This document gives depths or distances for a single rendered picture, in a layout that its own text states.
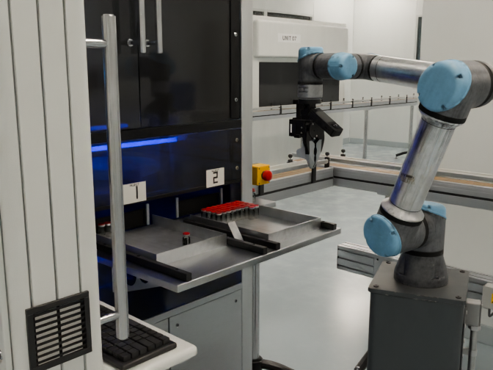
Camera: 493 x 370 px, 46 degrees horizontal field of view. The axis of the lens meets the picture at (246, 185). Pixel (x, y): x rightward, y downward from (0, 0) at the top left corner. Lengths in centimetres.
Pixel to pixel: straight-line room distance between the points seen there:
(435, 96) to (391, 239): 38
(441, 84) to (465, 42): 171
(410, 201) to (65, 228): 88
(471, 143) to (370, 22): 802
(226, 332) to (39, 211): 134
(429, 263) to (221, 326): 84
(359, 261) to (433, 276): 114
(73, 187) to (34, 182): 7
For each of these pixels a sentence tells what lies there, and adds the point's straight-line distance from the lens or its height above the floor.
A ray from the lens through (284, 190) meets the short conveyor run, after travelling 249.
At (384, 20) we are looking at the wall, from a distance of 1087.
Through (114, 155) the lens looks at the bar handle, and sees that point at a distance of 108.
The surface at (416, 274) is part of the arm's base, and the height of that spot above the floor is 82.
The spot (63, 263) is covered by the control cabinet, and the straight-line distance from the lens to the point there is 105.
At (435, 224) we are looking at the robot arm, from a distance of 169.
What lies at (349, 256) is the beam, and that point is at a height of 51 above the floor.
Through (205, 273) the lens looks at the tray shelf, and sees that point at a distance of 150.
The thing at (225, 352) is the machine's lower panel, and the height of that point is 36.
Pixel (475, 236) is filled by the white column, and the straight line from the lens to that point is 320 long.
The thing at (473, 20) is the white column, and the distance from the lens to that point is 313.
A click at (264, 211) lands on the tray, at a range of 205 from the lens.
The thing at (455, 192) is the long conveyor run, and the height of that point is 89.
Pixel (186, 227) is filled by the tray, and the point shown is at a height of 90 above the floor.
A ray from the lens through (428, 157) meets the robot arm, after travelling 150.
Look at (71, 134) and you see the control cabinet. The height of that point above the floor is 128.
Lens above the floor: 139
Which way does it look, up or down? 11 degrees down
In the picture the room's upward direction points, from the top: straight up
